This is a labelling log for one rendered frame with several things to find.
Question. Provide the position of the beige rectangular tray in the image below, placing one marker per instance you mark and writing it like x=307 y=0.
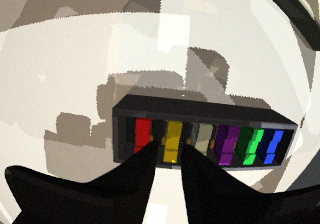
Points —
x=305 y=14

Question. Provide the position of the red fuse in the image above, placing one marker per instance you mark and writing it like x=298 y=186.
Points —
x=142 y=133

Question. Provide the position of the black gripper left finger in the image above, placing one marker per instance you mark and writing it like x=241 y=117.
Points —
x=120 y=196

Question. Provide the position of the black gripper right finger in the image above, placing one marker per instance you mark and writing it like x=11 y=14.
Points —
x=212 y=196

